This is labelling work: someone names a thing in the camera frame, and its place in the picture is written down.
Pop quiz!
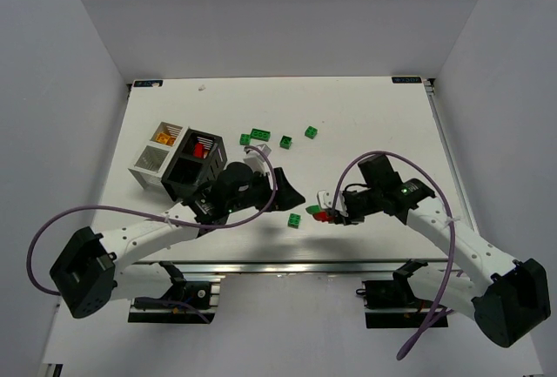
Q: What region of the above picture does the green slope lego brick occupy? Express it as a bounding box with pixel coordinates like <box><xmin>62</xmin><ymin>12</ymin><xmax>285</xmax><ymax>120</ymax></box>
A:
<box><xmin>305</xmin><ymin>205</ymin><xmax>322</xmax><ymax>216</ymax></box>

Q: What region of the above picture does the red curved lego brick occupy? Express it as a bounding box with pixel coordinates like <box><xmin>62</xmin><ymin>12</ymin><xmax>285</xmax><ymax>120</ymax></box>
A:
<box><xmin>312</xmin><ymin>211</ymin><xmax>334</xmax><ymax>223</ymax></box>

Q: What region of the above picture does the red arched lego brick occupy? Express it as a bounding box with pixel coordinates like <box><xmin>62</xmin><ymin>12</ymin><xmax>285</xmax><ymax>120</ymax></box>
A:
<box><xmin>192</xmin><ymin>143</ymin><xmax>205</xmax><ymax>159</ymax></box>

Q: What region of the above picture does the yellow square lego brick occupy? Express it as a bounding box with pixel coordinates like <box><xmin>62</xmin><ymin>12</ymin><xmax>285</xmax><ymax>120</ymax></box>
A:
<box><xmin>156</xmin><ymin>132</ymin><xmax>171</xmax><ymax>144</ymax></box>

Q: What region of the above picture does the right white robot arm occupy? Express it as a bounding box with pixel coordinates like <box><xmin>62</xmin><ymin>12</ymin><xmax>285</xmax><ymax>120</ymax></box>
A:
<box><xmin>327</xmin><ymin>151</ymin><xmax>551</xmax><ymax>347</ymax></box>

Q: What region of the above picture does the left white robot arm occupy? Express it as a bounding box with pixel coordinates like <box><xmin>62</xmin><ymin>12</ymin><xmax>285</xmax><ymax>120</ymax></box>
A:
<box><xmin>50</xmin><ymin>162</ymin><xmax>305</xmax><ymax>319</ymax></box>

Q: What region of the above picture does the green lego brick lower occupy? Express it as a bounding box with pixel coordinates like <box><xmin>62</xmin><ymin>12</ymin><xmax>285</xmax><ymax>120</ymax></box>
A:
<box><xmin>287</xmin><ymin>213</ymin><xmax>301</xmax><ymax>229</ymax></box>

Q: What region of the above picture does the black slotted container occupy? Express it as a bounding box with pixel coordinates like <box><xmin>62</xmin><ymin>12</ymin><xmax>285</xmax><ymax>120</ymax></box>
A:
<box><xmin>162</xmin><ymin>128</ymin><xmax>227</xmax><ymax>201</ymax></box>

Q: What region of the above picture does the dark green lego brick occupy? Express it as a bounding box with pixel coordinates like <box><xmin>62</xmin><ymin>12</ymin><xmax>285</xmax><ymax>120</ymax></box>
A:
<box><xmin>279</xmin><ymin>136</ymin><xmax>292</xmax><ymax>150</ymax></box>

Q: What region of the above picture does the green long lego brick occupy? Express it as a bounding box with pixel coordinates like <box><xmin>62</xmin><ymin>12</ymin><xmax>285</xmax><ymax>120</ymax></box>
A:
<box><xmin>250</xmin><ymin>128</ymin><xmax>271</xmax><ymax>142</ymax></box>

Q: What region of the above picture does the green lego brick upper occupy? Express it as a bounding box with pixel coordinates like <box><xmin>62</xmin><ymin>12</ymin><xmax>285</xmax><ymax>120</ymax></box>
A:
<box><xmin>305</xmin><ymin>126</ymin><xmax>318</xmax><ymax>139</ymax></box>

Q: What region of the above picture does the white slotted container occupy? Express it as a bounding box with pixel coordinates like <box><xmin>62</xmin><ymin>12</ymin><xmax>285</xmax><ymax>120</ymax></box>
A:
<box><xmin>128</xmin><ymin>121</ymin><xmax>187</xmax><ymax>190</ymax></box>

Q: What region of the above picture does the right corner label sticker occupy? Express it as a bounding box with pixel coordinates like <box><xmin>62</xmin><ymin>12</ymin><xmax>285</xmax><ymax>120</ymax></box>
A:
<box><xmin>391</xmin><ymin>76</ymin><xmax>422</xmax><ymax>84</ymax></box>

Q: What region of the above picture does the corner label sticker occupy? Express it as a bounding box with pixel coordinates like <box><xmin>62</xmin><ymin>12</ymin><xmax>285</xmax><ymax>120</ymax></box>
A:
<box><xmin>391</xmin><ymin>76</ymin><xmax>422</xmax><ymax>84</ymax></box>
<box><xmin>132</xmin><ymin>79</ymin><xmax>163</xmax><ymax>88</ymax></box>

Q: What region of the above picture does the left corner label sticker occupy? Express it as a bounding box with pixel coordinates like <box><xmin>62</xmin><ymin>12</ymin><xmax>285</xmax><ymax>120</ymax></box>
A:
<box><xmin>132</xmin><ymin>79</ymin><xmax>163</xmax><ymax>88</ymax></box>

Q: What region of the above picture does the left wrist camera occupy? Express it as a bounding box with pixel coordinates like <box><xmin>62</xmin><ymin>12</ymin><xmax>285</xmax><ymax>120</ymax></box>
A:
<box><xmin>243</xmin><ymin>144</ymin><xmax>272</xmax><ymax>175</ymax></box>

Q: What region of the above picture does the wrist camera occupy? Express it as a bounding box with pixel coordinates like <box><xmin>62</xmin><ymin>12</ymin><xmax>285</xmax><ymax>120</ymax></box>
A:
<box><xmin>243</xmin><ymin>144</ymin><xmax>272</xmax><ymax>175</ymax></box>
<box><xmin>317</xmin><ymin>190</ymin><xmax>346</xmax><ymax>216</ymax></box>

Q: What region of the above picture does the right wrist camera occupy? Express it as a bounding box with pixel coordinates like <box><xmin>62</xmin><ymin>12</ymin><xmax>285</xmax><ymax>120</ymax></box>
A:
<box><xmin>317</xmin><ymin>190</ymin><xmax>346</xmax><ymax>216</ymax></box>

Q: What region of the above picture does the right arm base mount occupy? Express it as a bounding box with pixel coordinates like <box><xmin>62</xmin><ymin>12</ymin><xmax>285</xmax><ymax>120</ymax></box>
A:
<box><xmin>355</xmin><ymin>259</ymin><xmax>433</xmax><ymax>330</ymax></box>

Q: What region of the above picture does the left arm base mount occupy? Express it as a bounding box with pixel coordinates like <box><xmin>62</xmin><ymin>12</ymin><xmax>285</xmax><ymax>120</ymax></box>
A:
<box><xmin>128</xmin><ymin>261</ymin><xmax>220</xmax><ymax>325</ymax></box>

